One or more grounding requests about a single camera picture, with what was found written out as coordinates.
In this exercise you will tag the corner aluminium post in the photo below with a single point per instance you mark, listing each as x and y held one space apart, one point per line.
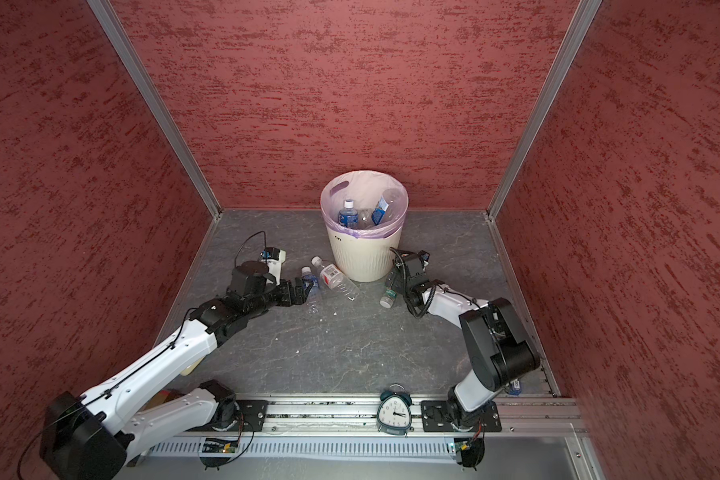
109 21
581 22

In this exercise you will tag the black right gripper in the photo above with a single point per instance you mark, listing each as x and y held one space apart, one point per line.
396 272

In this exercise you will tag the left corner aluminium post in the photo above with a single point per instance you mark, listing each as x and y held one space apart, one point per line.
109 21

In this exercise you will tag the green alarm clock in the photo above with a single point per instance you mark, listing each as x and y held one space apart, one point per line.
394 415

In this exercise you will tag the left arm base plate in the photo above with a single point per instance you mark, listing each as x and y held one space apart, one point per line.
252 415

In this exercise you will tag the green label clear bottle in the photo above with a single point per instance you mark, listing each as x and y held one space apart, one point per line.
388 298

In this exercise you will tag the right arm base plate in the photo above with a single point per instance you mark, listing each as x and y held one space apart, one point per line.
438 415

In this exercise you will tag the aluminium rail frame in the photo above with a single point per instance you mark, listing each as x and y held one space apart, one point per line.
336 437

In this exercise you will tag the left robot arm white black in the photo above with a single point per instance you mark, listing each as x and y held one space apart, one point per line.
95 434

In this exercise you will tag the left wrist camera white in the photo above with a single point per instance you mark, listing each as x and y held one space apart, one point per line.
273 258

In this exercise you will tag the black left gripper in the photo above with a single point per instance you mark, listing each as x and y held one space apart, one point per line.
288 299

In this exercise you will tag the white red label bottle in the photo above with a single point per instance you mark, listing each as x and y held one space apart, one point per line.
335 279

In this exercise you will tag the right corner aluminium post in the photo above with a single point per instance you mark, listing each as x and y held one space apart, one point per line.
581 22

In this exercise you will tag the purple bin liner bag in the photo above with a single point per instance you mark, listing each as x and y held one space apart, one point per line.
365 188

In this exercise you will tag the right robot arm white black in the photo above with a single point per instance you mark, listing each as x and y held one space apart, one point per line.
500 349

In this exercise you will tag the white ribbed waste bin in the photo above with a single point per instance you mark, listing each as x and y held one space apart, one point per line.
363 260

